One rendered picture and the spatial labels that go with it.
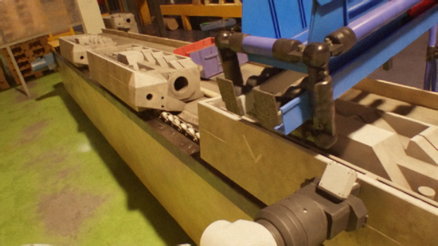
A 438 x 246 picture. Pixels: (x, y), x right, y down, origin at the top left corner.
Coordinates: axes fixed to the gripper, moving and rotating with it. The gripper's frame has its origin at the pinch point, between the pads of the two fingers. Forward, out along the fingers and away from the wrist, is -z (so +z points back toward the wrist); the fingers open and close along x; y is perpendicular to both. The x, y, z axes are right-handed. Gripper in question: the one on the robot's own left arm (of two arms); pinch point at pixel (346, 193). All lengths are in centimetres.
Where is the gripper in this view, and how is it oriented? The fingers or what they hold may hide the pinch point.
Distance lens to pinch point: 58.3
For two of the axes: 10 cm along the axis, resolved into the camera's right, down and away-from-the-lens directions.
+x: 5.7, 2.9, -7.7
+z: -8.2, 2.4, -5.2
